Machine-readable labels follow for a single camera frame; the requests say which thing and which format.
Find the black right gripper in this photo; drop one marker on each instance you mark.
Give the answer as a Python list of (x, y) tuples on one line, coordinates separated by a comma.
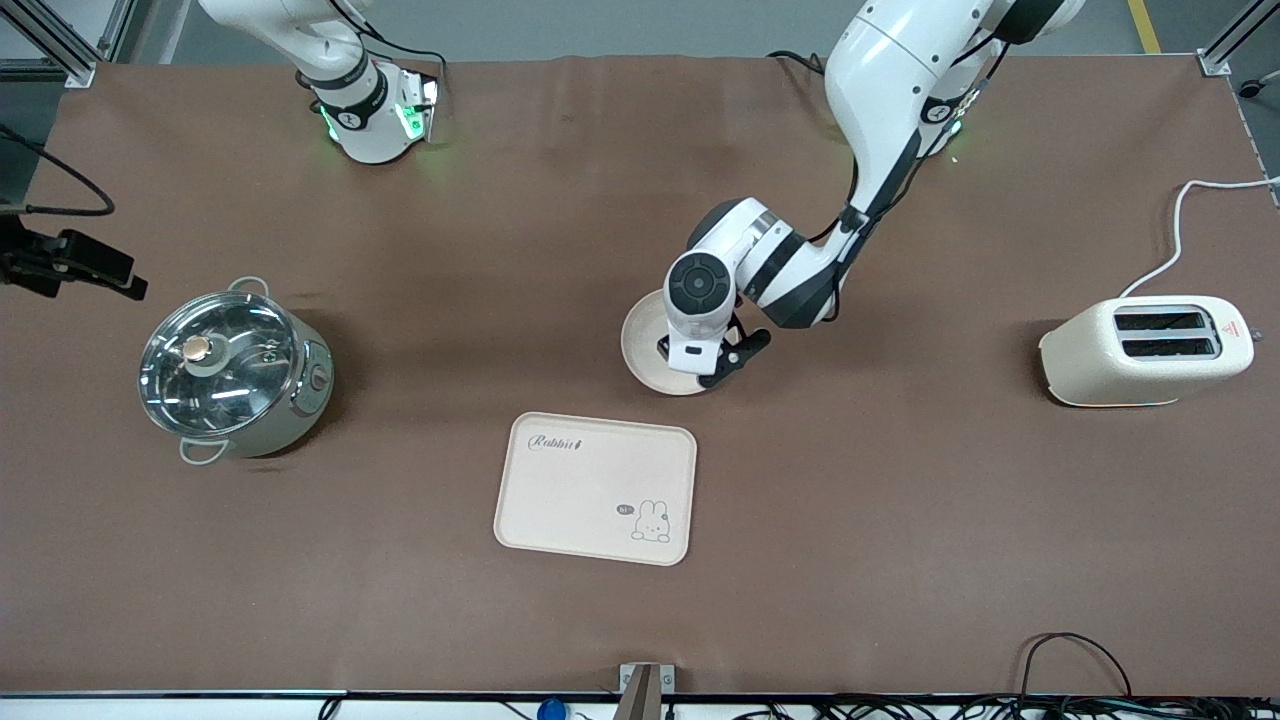
[(42, 262)]

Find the cream round plate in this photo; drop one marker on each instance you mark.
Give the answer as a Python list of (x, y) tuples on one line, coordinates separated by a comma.
[(642, 345)]

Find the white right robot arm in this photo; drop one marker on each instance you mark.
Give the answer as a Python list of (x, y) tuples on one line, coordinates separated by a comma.
[(365, 120)]

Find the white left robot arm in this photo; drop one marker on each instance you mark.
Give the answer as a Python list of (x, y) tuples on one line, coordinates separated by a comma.
[(885, 80)]

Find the glass pot lid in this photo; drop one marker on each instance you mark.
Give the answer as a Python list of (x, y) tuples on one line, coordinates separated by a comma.
[(215, 365)]

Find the cream rabbit print tray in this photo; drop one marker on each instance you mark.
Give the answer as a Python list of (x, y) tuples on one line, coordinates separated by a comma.
[(580, 490)]

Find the green electric cooking pot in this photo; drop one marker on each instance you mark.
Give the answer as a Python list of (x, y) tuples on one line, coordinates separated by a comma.
[(290, 400)]

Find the blue round cap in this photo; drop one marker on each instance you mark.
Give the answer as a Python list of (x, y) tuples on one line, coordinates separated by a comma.
[(551, 711)]

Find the cream two-slot toaster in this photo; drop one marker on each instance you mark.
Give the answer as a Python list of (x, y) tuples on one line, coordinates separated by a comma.
[(1120, 365)]

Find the black caster wheel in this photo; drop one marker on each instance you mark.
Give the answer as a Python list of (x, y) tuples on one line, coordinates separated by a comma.
[(1251, 89)]

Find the aluminium frame profile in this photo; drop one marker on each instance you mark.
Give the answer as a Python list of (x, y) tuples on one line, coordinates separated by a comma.
[(1225, 50), (55, 45)]

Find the grey metal table bracket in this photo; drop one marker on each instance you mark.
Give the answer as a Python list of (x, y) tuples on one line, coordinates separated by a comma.
[(645, 685)]

